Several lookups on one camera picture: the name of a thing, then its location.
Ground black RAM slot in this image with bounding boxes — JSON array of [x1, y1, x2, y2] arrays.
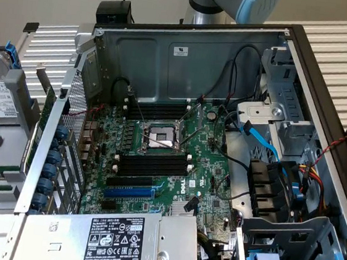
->
[[116, 156, 189, 178], [117, 146, 190, 166], [122, 99, 192, 122], [126, 106, 188, 127], [111, 160, 193, 184], [127, 99, 189, 119], [112, 148, 194, 172], [123, 91, 193, 114]]

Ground CPU socket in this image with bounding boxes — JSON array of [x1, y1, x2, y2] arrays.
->
[[140, 119, 187, 155]]

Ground thin metal locking lever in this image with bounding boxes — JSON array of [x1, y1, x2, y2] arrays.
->
[[126, 90, 150, 128], [140, 132, 188, 154]]

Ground green Dell motherboard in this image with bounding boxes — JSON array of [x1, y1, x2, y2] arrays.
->
[[77, 88, 251, 233]]

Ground long black expansion slot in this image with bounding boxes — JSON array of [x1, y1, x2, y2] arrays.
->
[[106, 172, 154, 191]]

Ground blue expansion slot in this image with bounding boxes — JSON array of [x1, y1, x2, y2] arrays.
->
[[102, 175, 165, 204]]

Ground open black grey PC case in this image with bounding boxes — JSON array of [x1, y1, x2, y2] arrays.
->
[[7, 0, 347, 260]]

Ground silver finned heatsink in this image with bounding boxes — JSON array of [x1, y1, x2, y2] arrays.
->
[[170, 201, 199, 219]]

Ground short black expansion slot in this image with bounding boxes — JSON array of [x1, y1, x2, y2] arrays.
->
[[100, 199, 117, 211]]

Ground grey metal drive cage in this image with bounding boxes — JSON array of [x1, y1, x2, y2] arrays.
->
[[232, 41, 327, 161]]

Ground green graphics card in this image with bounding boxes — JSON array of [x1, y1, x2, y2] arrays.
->
[[23, 65, 60, 176]]

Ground black box device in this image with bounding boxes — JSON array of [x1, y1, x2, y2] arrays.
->
[[94, 0, 135, 30]]

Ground grey power supply unit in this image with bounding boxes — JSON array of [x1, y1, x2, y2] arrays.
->
[[20, 198, 205, 260]]

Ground black table end cap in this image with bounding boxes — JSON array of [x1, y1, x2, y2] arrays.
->
[[22, 20, 40, 35]]

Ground grey metal disk bay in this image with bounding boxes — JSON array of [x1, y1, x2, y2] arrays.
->
[[233, 206, 347, 260]]

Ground curved black cable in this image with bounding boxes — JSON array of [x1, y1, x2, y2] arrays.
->
[[209, 105, 257, 173]]

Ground thick short black cable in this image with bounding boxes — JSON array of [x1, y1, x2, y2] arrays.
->
[[110, 76, 133, 105]]

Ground blue SATA wire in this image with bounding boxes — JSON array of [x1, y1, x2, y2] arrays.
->
[[236, 119, 293, 177]]

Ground black angled wire plug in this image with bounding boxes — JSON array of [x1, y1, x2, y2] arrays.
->
[[183, 195, 201, 214]]

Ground thin black cable loop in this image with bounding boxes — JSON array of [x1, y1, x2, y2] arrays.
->
[[201, 40, 265, 112]]

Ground red black twisted wire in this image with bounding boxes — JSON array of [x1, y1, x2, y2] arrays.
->
[[310, 132, 347, 174], [62, 100, 106, 157]]

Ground blue plastic cable clip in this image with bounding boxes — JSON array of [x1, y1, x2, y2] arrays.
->
[[289, 180, 307, 202]]

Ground yellow red power wires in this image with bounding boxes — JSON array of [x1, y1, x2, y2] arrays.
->
[[291, 160, 337, 217]]

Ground blue disk carrier bracket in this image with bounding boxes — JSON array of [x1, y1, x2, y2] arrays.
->
[[2, 40, 24, 70]]

